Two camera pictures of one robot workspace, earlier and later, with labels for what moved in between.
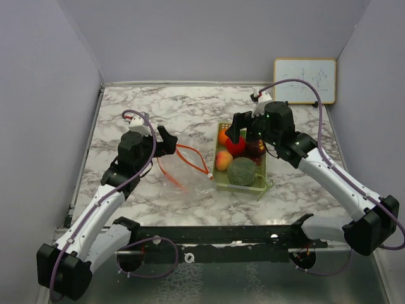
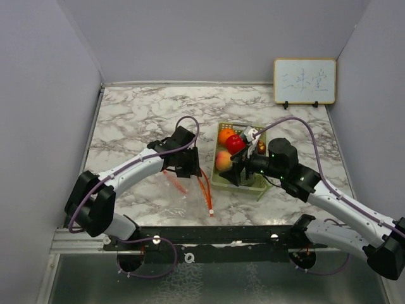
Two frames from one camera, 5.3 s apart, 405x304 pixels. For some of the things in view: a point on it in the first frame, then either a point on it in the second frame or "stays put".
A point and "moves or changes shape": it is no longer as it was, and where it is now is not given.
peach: x=223 y=160 stays put
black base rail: x=219 y=244 stays put
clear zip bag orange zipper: x=185 y=172 moves or changes shape
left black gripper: x=168 y=146 to x=193 y=168
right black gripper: x=242 y=121 to x=239 y=161
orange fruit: x=223 y=137 stays put
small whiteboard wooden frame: x=321 y=72 stays put
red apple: x=238 y=149 stays put
